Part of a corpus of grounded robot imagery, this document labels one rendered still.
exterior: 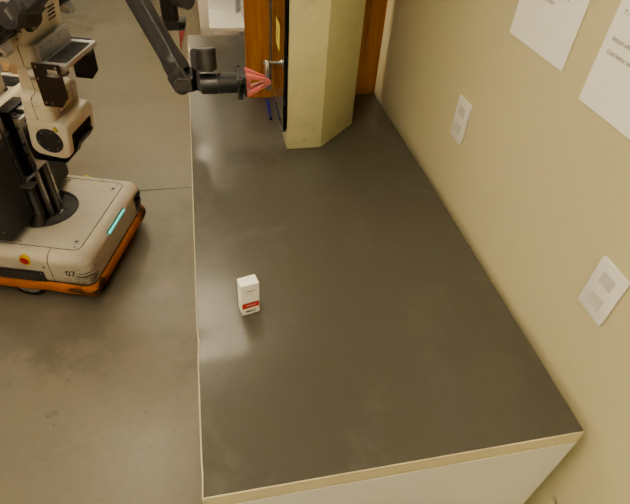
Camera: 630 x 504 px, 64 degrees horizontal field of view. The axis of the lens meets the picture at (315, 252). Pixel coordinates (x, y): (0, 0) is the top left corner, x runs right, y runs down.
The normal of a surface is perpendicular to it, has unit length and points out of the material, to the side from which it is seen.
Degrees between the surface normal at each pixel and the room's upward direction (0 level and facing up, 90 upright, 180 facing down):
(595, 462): 90
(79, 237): 0
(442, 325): 0
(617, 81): 90
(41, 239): 0
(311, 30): 90
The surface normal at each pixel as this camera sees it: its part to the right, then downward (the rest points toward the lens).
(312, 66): 0.19, 0.67
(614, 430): -0.98, 0.09
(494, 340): 0.06, -0.73
